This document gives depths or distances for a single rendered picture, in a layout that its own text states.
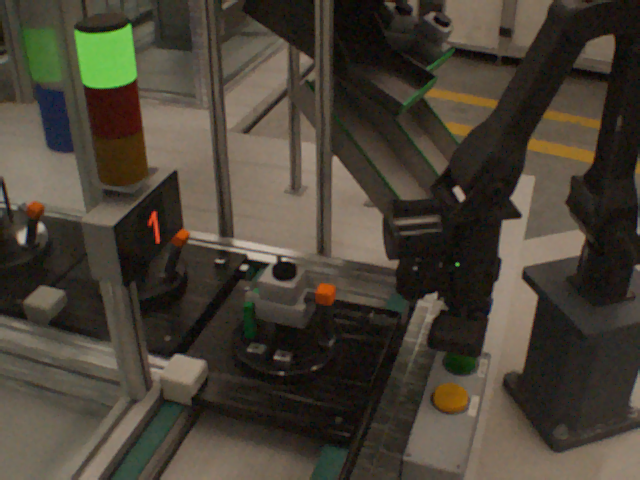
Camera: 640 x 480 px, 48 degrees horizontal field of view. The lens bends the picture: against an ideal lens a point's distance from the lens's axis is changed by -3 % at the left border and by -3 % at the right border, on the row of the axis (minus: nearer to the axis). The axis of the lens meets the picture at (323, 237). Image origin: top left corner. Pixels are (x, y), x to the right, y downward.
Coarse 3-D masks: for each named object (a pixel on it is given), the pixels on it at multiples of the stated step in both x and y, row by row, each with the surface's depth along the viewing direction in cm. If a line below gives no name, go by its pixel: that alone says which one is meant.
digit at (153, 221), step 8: (160, 192) 75; (152, 200) 73; (160, 200) 75; (144, 208) 72; (152, 208) 74; (160, 208) 75; (144, 216) 72; (152, 216) 74; (160, 216) 76; (144, 224) 73; (152, 224) 74; (160, 224) 76; (144, 232) 73; (152, 232) 75; (160, 232) 76; (144, 240) 73; (152, 240) 75; (160, 240) 77; (168, 240) 78; (144, 248) 74; (152, 248) 75; (144, 256) 74; (152, 256) 75
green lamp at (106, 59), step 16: (112, 32) 63; (128, 32) 64; (80, 48) 64; (96, 48) 63; (112, 48) 63; (128, 48) 65; (80, 64) 65; (96, 64) 64; (112, 64) 64; (128, 64) 65; (96, 80) 65; (112, 80) 65; (128, 80) 66
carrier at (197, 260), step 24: (192, 264) 111; (240, 264) 111; (144, 288) 102; (168, 288) 102; (192, 288) 105; (216, 288) 105; (144, 312) 101; (168, 312) 101; (192, 312) 101; (168, 336) 96; (192, 336) 99
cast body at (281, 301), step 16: (272, 272) 88; (288, 272) 87; (304, 272) 89; (272, 288) 87; (288, 288) 87; (304, 288) 91; (256, 304) 89; (272, 304) 89; (288, 304) 88; (304, 304) 88; (272, 320) 90; (288, 320) 89; (304, 320) 89
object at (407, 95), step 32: (256, 0) 105; (288, 0) 102; (352, 0) 111; (288, 32) 105; (352, 32) 114; (352, 64) 108; (384, 64) 111; (416, 64) 111; (384, 96) 102; (416, 96) 105
